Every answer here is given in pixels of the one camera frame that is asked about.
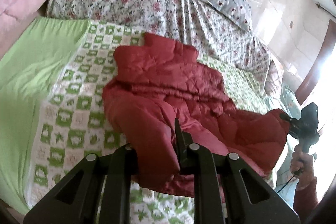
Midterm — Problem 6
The red quilted puffer jacket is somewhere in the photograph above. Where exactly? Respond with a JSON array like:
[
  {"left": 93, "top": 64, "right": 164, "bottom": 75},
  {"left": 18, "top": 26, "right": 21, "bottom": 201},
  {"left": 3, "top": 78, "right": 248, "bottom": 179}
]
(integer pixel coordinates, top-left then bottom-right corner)
[{"left": 102, "top": 33, "right": 289, "bottom": 197}]

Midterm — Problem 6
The red sleeve right forearm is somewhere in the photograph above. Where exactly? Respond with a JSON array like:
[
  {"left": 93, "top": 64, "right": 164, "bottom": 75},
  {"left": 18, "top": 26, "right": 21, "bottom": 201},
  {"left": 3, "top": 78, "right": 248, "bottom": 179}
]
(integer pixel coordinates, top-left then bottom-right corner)
[{"left": 293, "top": 177, "right": 318, "bottom": 223}]

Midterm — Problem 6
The person's right hand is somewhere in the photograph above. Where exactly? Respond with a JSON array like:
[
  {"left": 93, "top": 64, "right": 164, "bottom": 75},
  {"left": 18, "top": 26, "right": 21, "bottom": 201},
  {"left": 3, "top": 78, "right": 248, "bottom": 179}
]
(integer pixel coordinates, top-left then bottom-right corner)
[{"left": 290, "top": 144, "right": 315, "bottom": 188}]

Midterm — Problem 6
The brown wooden headboard edge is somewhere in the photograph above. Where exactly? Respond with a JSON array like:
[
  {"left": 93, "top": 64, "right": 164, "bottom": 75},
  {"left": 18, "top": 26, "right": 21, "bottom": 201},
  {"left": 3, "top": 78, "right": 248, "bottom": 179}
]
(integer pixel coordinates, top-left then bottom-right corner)
[{"left": 295, "top": 20, "right": 335, "bottom": 105}]

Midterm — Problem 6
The green white patterned blanket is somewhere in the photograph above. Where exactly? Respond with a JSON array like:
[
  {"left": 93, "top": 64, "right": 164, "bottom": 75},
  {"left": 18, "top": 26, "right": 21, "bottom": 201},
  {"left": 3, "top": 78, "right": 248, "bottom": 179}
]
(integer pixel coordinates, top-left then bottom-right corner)
[{"left": 0, "top": 16, "right": 274, "bottom": 224}]

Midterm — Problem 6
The floral rose bedsheet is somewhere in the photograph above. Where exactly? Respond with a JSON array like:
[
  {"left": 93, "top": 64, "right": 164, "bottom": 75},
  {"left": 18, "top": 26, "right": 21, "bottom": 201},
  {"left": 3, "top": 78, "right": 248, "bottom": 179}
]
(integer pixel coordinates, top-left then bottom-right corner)
[{"left": 46, "top": 0, "right": 270, "bottom": 86}]

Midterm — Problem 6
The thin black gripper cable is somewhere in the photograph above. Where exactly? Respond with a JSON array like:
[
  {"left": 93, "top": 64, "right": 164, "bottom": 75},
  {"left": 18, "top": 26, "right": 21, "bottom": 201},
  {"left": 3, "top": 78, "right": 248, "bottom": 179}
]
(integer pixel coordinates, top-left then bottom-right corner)
[{"left": 277, "top": 170, "right": 302, "bottom": 193}]

